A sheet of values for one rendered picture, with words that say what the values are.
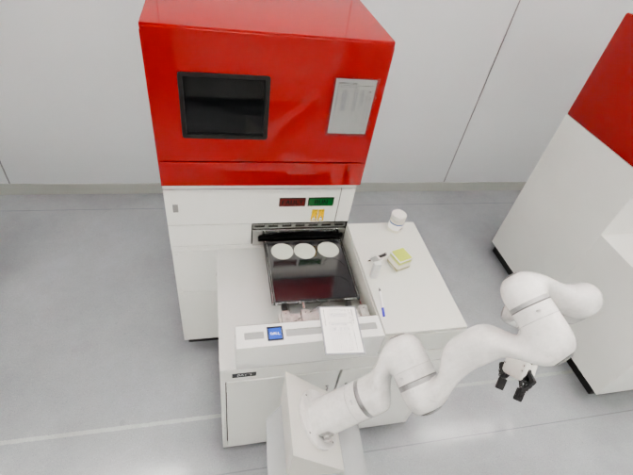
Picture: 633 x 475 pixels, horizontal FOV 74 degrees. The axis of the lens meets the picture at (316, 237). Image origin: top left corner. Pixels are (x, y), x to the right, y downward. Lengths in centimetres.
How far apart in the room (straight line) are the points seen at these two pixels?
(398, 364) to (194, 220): 108
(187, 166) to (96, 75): 170
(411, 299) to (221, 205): 89
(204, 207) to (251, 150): 37
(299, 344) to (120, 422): 126
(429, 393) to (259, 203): 105
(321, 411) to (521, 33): 309
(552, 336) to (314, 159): 104
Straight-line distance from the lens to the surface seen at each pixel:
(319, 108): 158
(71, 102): 340
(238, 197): 183
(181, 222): 192
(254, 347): 154
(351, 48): 152
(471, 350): 119
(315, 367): 173
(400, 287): 181
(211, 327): 252
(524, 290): 113
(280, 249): 193
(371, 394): 132
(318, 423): 142
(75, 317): 296
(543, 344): 113
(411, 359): 128
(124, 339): 278
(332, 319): 162
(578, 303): 121
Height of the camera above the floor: 227
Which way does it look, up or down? 43 degrees down
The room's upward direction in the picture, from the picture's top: 11 degrees clockwise
